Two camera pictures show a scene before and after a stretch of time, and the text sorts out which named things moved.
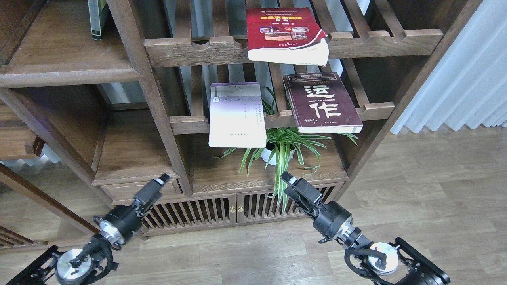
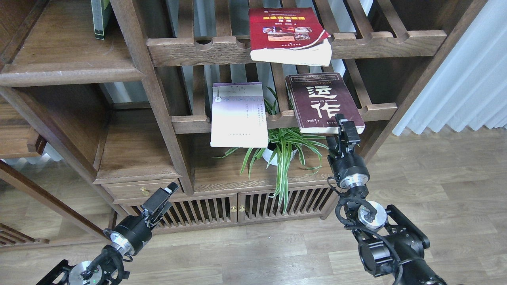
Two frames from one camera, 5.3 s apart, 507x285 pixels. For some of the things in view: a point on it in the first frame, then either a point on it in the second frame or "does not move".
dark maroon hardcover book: x=321 y=103 does not move
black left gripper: x=119 y=225 -> x=134 y=233
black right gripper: x=331 y=219 -> x=350 y=170
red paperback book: x=286 y=35 does not move
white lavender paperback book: x=236 y=116 does not move
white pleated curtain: x=470 y=84 does not move
